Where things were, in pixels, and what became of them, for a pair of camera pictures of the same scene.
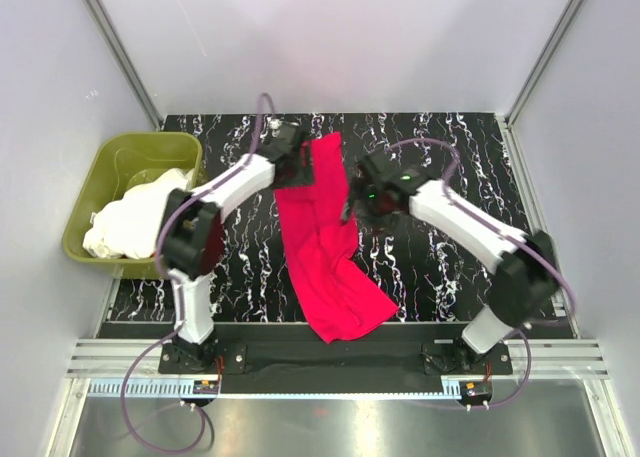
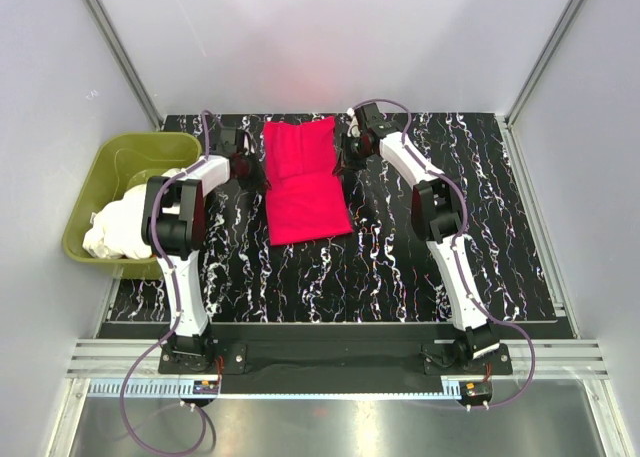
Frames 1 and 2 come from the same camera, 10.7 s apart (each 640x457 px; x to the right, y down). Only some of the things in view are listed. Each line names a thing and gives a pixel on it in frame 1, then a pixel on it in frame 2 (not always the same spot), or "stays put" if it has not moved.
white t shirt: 128,224 stays put
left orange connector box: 205,387 stays put
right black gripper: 359,191 → 345,161
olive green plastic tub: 117,160 stays put
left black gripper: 305,177 → 260,181
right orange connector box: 475,392 stays put
